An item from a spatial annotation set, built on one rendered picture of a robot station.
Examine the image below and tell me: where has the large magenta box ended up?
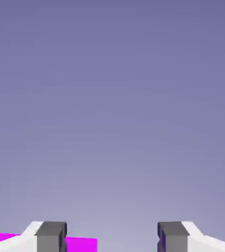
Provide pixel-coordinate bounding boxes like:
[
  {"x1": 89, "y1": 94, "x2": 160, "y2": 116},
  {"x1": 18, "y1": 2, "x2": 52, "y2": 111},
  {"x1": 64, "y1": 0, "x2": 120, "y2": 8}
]
[{"x1": 0, "y1": 232, "x2": 98, "y2": 252}]

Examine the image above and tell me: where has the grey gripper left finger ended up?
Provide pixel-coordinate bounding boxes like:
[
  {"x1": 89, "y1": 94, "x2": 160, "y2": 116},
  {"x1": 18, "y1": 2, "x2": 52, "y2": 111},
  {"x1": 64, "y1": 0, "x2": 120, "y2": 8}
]
[{"x1": 0, "y1": 220, "x2": 68, "y2": 252}]

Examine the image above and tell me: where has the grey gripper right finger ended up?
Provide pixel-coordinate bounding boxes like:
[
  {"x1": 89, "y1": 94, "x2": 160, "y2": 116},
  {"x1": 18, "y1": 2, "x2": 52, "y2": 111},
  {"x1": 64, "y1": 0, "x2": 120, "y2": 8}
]
[{"x1": 157, "y1": 220, "x2": 225, "y2": 252}]

